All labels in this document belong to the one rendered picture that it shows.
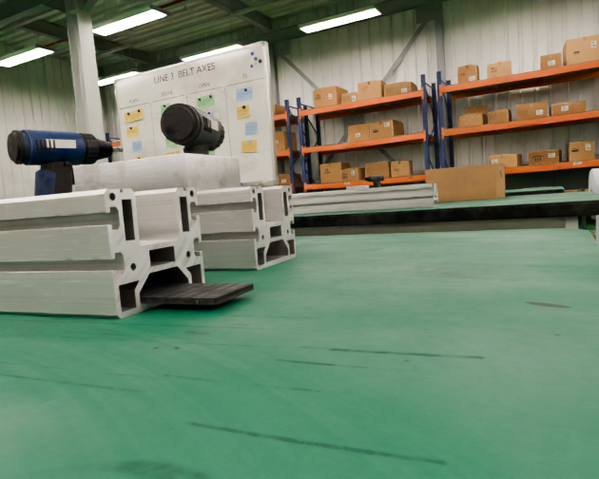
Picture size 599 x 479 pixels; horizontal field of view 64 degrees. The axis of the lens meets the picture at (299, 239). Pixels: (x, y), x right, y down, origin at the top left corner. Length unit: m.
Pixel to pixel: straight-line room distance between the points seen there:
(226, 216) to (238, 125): 3.17
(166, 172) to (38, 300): 0.21
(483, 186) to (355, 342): 1.99
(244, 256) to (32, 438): 0.34
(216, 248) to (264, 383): 0.33
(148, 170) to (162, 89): 3.62
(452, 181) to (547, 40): 8.83
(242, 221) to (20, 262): 0.20
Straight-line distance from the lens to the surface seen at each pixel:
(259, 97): 3.59
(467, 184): 2.22
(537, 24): 11.04
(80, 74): 9.55
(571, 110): 9.77
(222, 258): 0.51
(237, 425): 0.17
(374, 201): 1.86
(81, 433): 0.18
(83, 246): 0.35
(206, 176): 0.55
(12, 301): 0.41
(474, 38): 11.12
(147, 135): 4.24
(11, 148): 0.95
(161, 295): 0.35
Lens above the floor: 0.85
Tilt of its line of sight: 5 degrees down
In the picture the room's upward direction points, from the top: 4 degrees counter-clockwise
